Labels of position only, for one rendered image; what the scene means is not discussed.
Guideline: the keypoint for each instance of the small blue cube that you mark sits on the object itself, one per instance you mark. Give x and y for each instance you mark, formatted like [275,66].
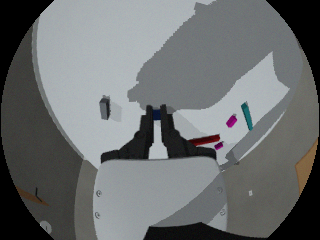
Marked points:
[156,115]

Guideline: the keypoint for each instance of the small magenta block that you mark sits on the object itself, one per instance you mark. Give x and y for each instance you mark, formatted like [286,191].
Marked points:
[231,121]
[218,146]

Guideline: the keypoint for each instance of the dark red rectangular bar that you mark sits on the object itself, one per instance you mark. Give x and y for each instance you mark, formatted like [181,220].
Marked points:
[205,140]

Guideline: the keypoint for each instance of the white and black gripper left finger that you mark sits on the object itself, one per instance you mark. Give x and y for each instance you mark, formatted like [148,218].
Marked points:
[135,148]

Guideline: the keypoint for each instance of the turquoise rod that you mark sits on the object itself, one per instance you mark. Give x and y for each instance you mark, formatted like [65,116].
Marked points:
[247,116]

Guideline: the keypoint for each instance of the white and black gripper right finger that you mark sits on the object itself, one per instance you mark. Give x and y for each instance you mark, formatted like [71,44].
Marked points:
[176,145]

